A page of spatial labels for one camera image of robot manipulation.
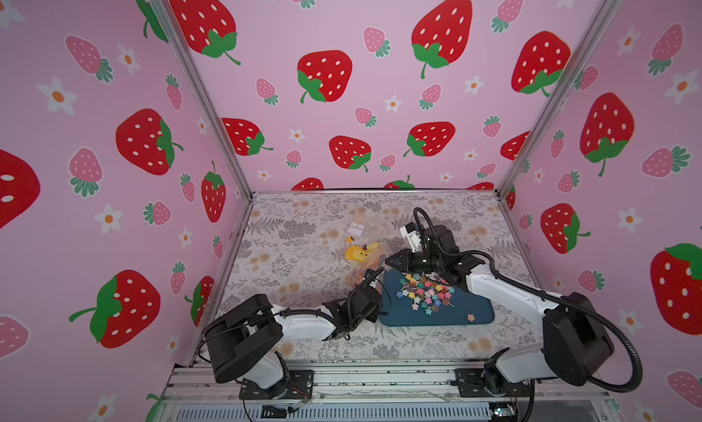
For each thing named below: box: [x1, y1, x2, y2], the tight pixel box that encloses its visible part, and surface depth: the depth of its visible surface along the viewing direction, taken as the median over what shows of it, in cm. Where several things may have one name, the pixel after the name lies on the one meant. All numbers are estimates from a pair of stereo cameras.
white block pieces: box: [347, 221, 365, 237], surface depth 106 cm
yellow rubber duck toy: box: [344, 242, 380, 264], surface depth 100 cm
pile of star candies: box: [395, 272, 457, 317], surface depth 92 cm
